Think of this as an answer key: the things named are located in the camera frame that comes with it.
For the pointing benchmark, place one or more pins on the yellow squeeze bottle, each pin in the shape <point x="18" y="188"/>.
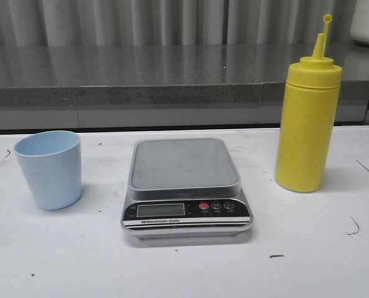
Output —
<point x="309" y="110"/>

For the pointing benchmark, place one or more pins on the light blue plastic cup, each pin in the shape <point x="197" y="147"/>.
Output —
<point x="51" y="164"/>

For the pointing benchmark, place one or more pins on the silver electronic kitchen scale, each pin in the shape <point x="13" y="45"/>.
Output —
<point x="184" y="187"/>

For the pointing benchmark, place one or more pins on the grey stone counter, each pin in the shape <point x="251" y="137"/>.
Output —
<point x="120" y="88"/>

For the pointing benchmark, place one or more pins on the white kitchen appliance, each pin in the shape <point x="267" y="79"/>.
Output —
<point x="359" y="29"/>

